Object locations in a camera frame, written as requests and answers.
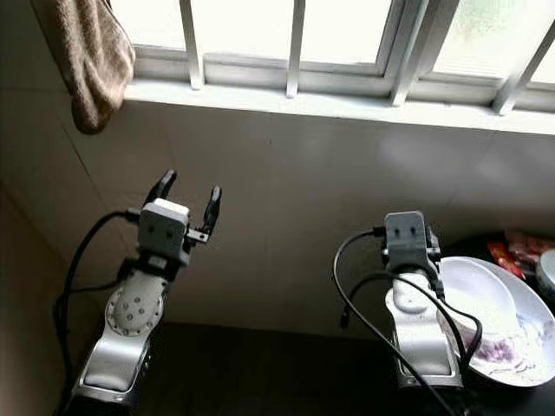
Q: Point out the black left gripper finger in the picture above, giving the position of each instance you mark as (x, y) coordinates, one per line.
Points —
(213, 208)
(165, 184)

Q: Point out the white floral plate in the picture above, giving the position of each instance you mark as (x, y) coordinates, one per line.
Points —
(512, 312)

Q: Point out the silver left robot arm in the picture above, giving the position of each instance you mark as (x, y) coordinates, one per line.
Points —
(134, 312)

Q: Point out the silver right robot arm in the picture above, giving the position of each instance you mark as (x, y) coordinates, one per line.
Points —
(425, 338)

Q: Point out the red snack packet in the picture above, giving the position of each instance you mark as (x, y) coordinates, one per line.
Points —
(520, 251)

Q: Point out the grey steel pot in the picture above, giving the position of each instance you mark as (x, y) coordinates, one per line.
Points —
(546, 273)

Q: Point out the white window bar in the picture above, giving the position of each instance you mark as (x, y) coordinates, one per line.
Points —
(192, 43)
(408, 56)
(520, 74)
(297, 48)

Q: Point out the brown hanging towel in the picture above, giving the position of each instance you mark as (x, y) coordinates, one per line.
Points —
(91, 56)

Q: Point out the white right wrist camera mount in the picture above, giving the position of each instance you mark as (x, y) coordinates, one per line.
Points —
(406, 236)

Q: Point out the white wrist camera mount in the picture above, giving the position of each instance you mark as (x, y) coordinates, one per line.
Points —
(406, 236)
(160, 230)

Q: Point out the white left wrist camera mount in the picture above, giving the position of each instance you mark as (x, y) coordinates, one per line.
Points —
(160, 230)

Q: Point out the white window frame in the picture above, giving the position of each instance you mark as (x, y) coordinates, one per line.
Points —
(347, 78)

